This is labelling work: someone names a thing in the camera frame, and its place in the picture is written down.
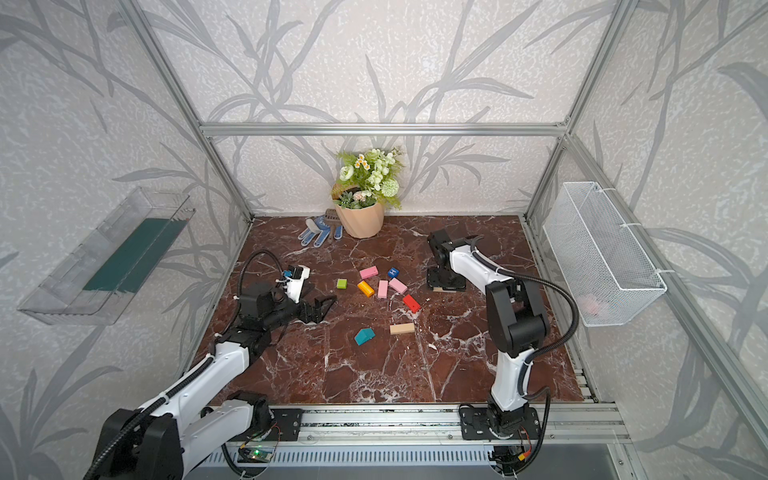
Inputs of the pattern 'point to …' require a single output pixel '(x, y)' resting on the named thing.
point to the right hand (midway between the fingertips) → (443, 277)
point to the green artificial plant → (369, 178)
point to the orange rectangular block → (366, 288)
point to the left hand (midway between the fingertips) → (327, 284)
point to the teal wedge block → (364, 335)
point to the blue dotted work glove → (319, 229)
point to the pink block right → (398, 285)
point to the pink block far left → (369, 272)
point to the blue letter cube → (393, 272)
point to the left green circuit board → (260, 454)
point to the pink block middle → (383, 289)
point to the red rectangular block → (411, 303)
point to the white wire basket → (607, 273)
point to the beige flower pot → (363, 222)
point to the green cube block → (342, 284)
